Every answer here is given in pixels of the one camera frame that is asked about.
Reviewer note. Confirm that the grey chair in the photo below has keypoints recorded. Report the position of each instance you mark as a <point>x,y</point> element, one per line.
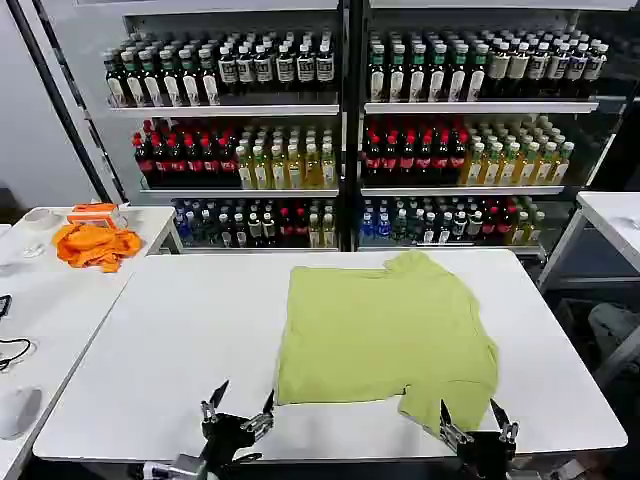
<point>612,327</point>

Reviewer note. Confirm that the white round bowl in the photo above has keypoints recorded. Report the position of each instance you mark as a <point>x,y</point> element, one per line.
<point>44,219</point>

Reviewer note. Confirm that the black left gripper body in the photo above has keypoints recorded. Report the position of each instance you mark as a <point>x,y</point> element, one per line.
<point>227,437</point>

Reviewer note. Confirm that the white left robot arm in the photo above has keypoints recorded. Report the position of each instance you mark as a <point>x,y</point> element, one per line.
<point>185,467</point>

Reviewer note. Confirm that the orange crumpled cloth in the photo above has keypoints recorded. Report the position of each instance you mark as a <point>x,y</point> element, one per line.
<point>95,245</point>

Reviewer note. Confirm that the white side table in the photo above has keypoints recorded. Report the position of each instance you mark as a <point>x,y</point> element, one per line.
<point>60,310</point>
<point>612,220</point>

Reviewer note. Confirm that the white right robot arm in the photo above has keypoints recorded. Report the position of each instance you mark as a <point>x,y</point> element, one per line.
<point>545,472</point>

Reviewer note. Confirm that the yellow-green printed t-shirt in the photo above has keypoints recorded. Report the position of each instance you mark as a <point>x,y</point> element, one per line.
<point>380,330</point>

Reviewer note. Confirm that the orange and white box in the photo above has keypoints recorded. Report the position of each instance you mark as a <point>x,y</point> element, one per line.
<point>92,216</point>

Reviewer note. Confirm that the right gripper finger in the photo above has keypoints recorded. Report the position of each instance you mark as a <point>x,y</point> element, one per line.
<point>509,432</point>
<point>452,432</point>

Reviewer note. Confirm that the shelf rack with bottles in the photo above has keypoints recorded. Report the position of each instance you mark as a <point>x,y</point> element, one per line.
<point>465,150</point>
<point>225,150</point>

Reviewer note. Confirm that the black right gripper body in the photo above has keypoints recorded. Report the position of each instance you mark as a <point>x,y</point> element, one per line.
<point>487,457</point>

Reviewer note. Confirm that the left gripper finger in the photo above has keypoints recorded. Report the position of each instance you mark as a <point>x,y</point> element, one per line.
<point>262,425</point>
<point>210,412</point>

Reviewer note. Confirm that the black flat device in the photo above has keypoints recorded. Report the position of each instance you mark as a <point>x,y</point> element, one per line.
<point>4,306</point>

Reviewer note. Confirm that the grey computer mouse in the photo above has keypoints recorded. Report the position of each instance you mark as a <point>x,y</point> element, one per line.
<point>20,412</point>

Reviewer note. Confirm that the black slanted pole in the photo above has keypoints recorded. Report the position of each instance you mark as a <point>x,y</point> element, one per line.
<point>55,95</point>
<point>82,95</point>

